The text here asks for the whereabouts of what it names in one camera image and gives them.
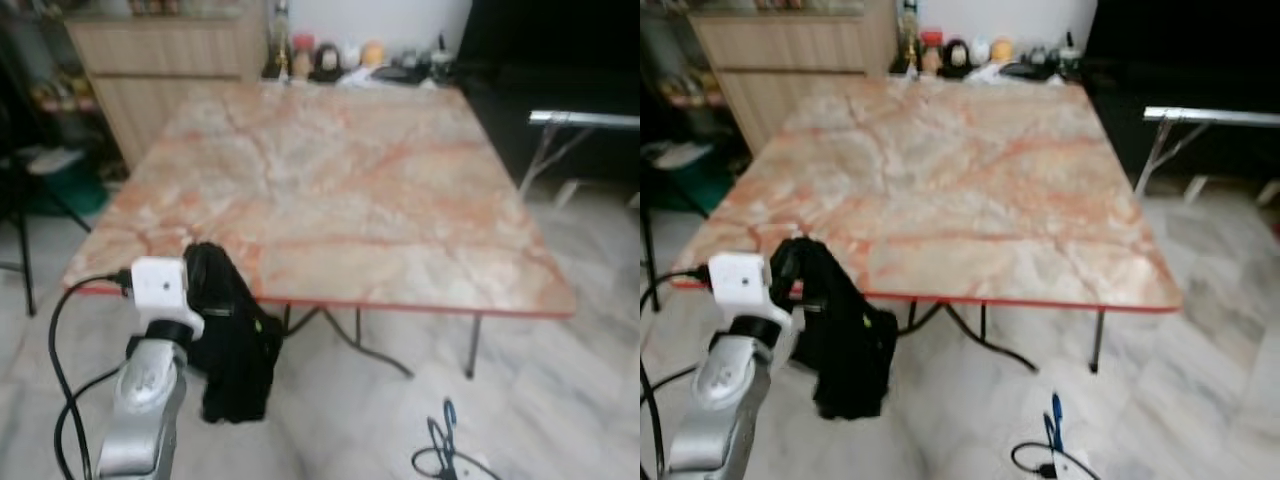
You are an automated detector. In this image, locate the black shirt with green logo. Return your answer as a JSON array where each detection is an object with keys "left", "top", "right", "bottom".
[
  {"left": 795, "top": 270, "right": 898, "bottom": 421},
  {"left": 188, "top": 285, "right": 285, "bottom": 424}
]

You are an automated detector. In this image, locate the green plastic basket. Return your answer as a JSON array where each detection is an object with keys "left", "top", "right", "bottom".
[
  {"left": 22, "top": 150, "right": 109, "bottom": 216},
  {"left": 655, "top": 145, "right": 736, "bottom": 211}
]

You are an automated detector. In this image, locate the marble folding table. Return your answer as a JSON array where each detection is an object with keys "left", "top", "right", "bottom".
[
  {"left": 60, "top": 78, "right": 579, "bottom": 383},
  {"left": 668, "top": 78, "right": 1184, "bottom": 376}
]

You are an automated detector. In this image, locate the black tripod stand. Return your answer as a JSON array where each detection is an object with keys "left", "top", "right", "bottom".
[{"left": 0, "top": 120, "right": 93, "bottom": 318}]

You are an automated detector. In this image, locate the light wooden cabinet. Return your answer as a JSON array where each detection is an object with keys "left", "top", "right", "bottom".
[
  {"left": 688, "top": 0, "right": 899, "bottom": 156},
  {"left": 63, "top": 0, "right": 273, "bottom": 173}
]

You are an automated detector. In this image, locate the dark storage shelf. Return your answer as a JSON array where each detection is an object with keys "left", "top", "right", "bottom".
[
  {"left": 0, "top": 0, "right": 111, "bottom": 151},
  {"left": 640, "top": 0, "right": 736, "bottom": 146}
]

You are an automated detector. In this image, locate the red-lidded jar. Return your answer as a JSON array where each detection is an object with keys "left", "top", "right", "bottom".
[
  {"left": 918, "top": 30, "right": 946, "bottom": 78},
  {"left": 290, "top": 33, "right": 317, "bottom": 81}
]

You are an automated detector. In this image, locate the tall glass bottle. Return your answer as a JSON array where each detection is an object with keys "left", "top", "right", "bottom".
[
  {"left": 895, "top": 0, "right": 921, "bottom": 76},
  {"left": 268, "top": 0, "right": 293, "bottom": 81}
]

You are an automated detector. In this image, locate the white paper stack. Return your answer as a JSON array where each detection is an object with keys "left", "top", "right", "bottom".
[
  {"left": 338, "top": 65, "right": 403, "bottom": 88},
  {"left": 965, "top": 62, "right": 1031, "bottom": 84}
]

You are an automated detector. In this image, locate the silver clothes rack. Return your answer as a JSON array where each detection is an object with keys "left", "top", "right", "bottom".
[
  {"left": 1133, "top": 103, "right": 1280, "bottom": 198},
  {"left": 518, "top": 108, "right": 641, "bottom": 198}
]

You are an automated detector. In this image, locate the black desk gadget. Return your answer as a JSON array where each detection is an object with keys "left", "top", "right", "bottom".
[
  {"left": 1025, "top": 30, "right": 1086, "bottom": 81},
  {"left": 398, "top": 35, "right": 458, "bottom": 86}
]

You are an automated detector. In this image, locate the black television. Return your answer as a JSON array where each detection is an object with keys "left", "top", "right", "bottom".
[
  {"left": 468, "top": 0, "right": 641, "bottom": 69},
  {"left": 1085, "top": 0, "right": 1280, "bottom": 61}
]

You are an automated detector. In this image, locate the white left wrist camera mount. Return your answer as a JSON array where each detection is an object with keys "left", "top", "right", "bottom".
[
  {"left": 707, "top": 252, "right": 796, "bottom": 341},
  {"left": 128, "top": 256, "right": 208, "bottom": 343}
]

